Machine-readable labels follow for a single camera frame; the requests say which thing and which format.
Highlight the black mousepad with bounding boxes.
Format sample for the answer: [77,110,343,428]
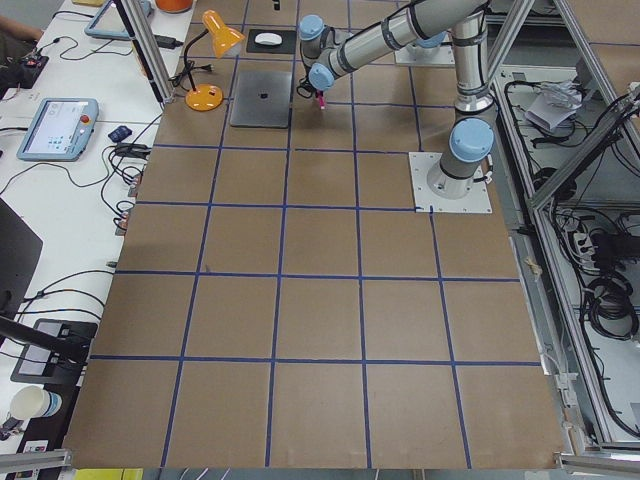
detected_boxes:
[246,29,297,54]

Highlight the white computer mouse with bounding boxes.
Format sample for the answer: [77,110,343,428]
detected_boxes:
[254,32,283,47]

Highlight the grey closed laptop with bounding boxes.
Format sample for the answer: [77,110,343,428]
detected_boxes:
[230,70,292,129]

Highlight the orange cylindrical container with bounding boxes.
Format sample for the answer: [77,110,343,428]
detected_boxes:
[155,0,193,14]

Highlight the orange desk lamp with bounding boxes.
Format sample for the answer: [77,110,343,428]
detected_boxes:
[182,9,246,113]

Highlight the black power adapter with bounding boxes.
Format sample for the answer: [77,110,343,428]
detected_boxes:
[154,34,183,49]

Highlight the right teach pendant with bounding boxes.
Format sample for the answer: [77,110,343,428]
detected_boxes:
[84,1,131,40]

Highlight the teach pendant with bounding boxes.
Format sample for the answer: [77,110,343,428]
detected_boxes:
[17,98,99,162]
[84,1,131,40]

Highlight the small blue device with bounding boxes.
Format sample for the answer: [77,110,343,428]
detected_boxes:
[108,125,132,143]

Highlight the left teach pendant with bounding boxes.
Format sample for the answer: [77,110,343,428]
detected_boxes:
[17,98,99,162]

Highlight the black flat box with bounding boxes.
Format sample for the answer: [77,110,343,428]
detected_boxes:
[4,319,98,385]

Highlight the white paper cup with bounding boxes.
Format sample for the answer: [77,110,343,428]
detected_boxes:
[9,385,63,420]

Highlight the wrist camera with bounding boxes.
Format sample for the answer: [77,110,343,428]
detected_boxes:
[296,78,315,99]

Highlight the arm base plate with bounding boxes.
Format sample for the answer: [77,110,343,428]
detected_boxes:
[408,152,493,214]
[395,44,455,68]

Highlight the aluminium frame post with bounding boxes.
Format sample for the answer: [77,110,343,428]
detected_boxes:
[114,0,174,105]

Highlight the coiled black cables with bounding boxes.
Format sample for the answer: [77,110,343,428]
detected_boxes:
[582,273,639,341]

